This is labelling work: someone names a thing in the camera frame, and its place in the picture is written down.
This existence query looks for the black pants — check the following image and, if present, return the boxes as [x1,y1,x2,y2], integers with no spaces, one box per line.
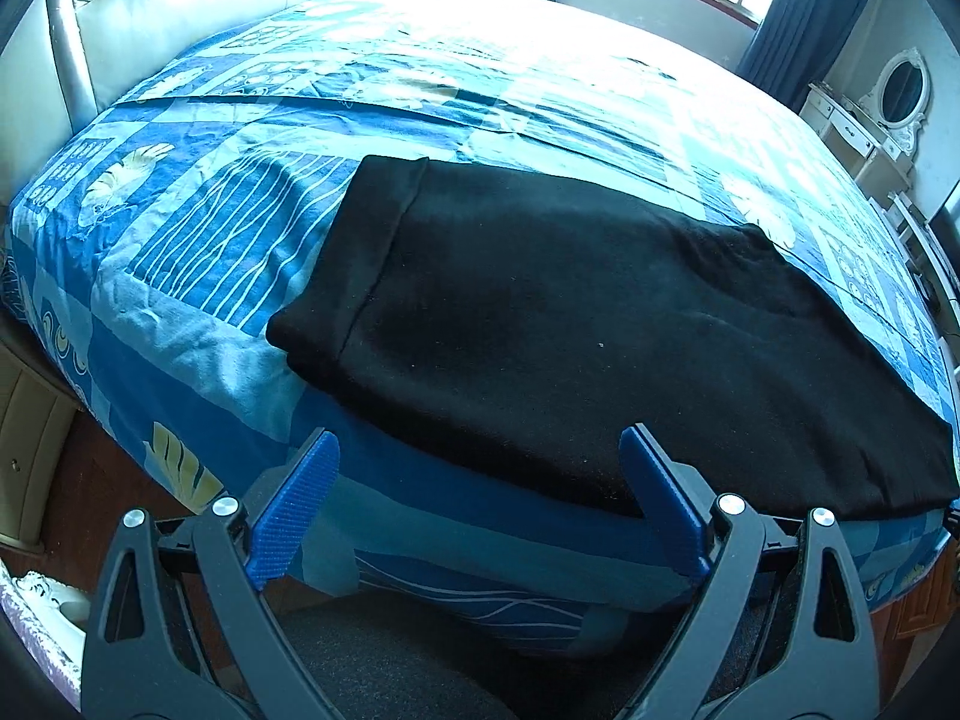
[267,156,958,518]

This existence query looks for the beige bedside cabinet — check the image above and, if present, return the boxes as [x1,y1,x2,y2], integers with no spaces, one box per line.
[0,346,80,553]

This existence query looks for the blue patterned bed sheet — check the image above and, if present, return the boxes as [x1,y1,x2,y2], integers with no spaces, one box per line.
[2,0,958,655]

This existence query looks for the white TV stand shelf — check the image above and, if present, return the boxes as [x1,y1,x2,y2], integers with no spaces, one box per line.
[887,192,958,367]

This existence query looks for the white dressing table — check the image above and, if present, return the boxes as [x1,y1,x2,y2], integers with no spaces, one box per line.
[800,83,913,206]

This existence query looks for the white oval vanity mirror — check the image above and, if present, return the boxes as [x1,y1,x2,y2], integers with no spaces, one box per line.
[861,47,932,158]

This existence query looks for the dark blue right curtain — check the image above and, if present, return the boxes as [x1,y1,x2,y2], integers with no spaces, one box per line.
[736,0,869,112]

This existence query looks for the white tufted headboard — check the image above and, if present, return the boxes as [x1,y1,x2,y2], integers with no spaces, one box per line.
[0,0,422,205]

